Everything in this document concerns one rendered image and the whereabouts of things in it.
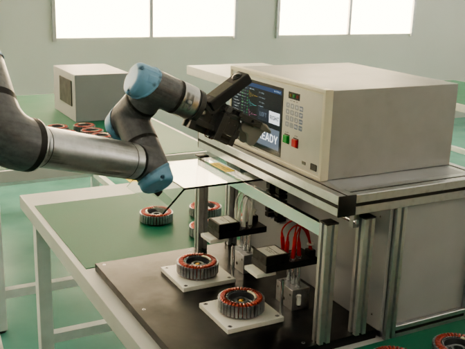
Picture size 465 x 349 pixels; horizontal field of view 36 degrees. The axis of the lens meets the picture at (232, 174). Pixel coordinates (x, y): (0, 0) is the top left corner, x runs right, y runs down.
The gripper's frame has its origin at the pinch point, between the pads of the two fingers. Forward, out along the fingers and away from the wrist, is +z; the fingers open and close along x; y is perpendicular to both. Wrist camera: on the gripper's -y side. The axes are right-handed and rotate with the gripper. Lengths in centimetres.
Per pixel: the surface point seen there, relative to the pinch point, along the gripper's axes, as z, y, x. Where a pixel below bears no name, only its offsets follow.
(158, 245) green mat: 14, 45, -50
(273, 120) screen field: 5.0, -2.5, -6.2
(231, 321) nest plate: 7.2, 44.2, 8.1
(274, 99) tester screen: 2.9, -7.1, -6.4
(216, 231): 10.8, 29.7, -18.6
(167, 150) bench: 60, 24, -161
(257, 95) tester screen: 3.0, -6.8, -14.7
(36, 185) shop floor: 79, 98, -376
